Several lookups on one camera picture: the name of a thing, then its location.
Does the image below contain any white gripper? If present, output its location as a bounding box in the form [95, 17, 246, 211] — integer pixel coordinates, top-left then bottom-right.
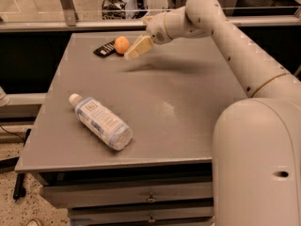
[124, 12, 171, 60]

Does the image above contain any orange fruit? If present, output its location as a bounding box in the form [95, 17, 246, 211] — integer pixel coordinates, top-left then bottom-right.
[114, 37, 131, 55]

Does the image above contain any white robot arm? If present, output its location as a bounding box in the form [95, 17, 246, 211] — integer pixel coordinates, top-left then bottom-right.
[126, 0, 301, 226]

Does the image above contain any black rxbar chocolate wrapper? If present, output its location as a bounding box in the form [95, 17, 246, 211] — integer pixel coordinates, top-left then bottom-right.
[93, 40, 116, 58]

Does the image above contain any black white patterned bag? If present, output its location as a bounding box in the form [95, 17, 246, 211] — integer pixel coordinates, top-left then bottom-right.
[102, 0, 126, 20]

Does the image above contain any grey metal railing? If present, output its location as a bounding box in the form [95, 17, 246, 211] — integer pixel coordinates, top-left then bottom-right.
[0, 0, 301, 32]

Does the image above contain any clear plastic water bottle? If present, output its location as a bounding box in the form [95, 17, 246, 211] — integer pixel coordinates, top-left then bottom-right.
[69, 93, 133, 151]

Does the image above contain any grey drawer cabinet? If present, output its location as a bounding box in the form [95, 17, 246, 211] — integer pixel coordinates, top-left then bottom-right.
[16, 33, 245, 212]

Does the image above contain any white object at left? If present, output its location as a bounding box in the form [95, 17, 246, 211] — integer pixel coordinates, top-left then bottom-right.
[0, 87, 10, 106]

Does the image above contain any grey lower drawer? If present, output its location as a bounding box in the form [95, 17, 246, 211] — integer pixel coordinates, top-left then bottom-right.
[69, 204, 214, 226]

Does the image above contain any grey drawer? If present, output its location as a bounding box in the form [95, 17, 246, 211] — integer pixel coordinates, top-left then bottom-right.
[69, 204, 214, 226]
[40, 182, 213, 208]

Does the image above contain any grey top drawer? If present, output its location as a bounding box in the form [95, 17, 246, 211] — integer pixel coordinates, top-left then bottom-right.
[40, 182, 213, 208]

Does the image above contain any black floor bar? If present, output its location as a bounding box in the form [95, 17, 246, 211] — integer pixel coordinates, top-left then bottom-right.
[12, 128, 33, 201]

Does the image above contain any white shoe tip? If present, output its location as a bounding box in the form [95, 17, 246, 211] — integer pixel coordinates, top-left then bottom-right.
[25, 218, 43, 226]

